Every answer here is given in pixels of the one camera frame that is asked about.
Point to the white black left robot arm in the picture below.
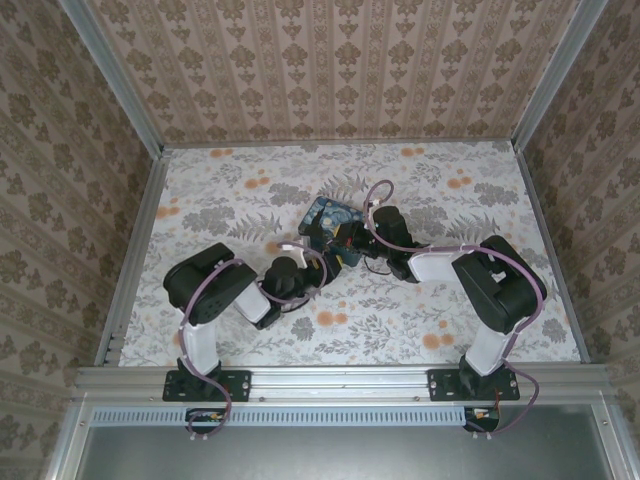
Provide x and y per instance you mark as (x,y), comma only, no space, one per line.
(200,345)

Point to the blue starry night tin box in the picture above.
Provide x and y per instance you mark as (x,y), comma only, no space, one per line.
(332,212)

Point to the aluminium table edge rail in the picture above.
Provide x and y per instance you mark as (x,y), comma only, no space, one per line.
(340,385)

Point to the aluminium side rail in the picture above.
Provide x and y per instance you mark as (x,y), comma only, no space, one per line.
(134,260)
(556,260)

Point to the thin aluminium rear rail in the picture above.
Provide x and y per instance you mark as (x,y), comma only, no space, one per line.
(340,144)

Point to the black connector board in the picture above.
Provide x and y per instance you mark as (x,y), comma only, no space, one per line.
(482,417)
(205,420)

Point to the grey metal panel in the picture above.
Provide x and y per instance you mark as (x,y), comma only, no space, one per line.
(340,455)

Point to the aluminium lower frame bar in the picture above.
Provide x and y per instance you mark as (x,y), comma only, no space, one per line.
(67,445)
(607,445)

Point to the floral patterned table cover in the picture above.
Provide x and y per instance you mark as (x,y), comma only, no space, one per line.
(400,320)

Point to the aluminium upright post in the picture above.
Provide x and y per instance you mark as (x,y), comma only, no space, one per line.
(117,75)
(555,75)

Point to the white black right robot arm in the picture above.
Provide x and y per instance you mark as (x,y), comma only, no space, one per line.
(490,345)

